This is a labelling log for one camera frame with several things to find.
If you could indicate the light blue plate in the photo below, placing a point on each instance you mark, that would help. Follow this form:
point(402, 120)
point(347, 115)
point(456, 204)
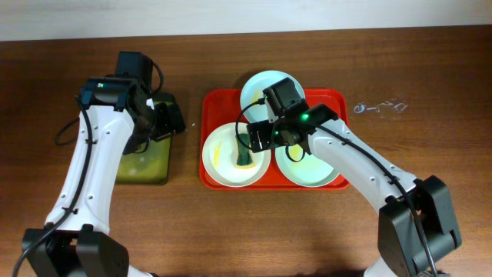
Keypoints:
point(253, 90)

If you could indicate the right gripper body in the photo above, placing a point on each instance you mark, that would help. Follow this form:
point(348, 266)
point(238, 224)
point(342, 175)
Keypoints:
point(265, 133)

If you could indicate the green and yellow sponge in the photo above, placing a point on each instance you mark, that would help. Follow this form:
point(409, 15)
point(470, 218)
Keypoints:
point(245, 158)

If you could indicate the black tray with green liquid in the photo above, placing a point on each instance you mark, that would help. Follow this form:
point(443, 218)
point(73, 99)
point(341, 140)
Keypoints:
point(145, 168)

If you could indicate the pale green plate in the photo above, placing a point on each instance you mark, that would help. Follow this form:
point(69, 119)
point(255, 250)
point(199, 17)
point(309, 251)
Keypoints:
point(304, 169)

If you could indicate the red plastic tray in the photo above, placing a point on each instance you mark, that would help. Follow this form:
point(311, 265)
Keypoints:
point(222, 106)

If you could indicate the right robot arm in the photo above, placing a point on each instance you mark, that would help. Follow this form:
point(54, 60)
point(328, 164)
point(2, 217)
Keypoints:
point(417, 224)

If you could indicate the white plate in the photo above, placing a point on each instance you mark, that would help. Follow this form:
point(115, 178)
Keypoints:
point(219, 157)

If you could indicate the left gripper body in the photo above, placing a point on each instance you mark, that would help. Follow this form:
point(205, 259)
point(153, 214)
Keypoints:
point(169, 120)

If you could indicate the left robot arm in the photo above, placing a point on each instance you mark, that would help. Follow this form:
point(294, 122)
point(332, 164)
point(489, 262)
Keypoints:
point(117, 115)

